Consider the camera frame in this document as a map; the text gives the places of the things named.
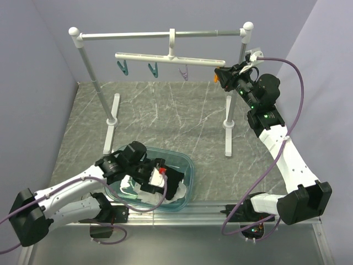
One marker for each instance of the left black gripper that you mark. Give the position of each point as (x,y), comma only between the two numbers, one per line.
(153,163)

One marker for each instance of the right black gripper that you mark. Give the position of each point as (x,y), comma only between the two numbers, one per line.
(228,81)

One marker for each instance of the white plastic clip hanger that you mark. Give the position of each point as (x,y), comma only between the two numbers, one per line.
(171,57)

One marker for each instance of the black underwear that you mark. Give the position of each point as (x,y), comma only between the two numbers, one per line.
(174,177)

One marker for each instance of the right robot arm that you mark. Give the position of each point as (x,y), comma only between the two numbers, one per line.
(306,197)

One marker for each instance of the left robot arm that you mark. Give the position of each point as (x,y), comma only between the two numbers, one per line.
(34,214)

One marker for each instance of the white cloth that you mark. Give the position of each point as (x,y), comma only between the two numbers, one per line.
(131,189)

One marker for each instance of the translucent teal plastic basin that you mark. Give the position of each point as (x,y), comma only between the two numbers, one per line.
(175,160)

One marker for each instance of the purple clothespin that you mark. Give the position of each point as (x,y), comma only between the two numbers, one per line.
(184,73)

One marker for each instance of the white metal drying rack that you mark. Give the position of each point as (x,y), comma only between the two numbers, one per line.
(112,112)

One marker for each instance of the teal clothespin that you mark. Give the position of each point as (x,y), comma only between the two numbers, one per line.
(154,69)
(123,67)

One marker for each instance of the teal clothespin far left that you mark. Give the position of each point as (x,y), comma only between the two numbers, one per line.
(123,67)

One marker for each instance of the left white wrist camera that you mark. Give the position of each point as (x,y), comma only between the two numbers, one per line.
(157,178)

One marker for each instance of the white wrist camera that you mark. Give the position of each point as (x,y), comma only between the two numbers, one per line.
(157,178)
(253,57)

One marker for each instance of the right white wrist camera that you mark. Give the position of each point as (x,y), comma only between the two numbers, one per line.
(253,57)

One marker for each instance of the aluminium mounting rail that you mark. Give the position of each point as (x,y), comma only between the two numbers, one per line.
(194,213)

